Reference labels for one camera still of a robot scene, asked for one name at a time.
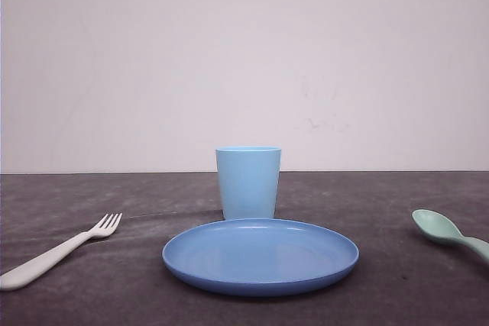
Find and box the light blue plastic cup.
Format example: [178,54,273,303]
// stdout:
[215,146,281,220]

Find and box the blue plastic plate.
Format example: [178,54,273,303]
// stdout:
[162,218,359,297]

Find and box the mint green plastic spoon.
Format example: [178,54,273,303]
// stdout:
[412,209,488,263]

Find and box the white plastic fork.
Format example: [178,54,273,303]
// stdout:
[1,213,122,291]

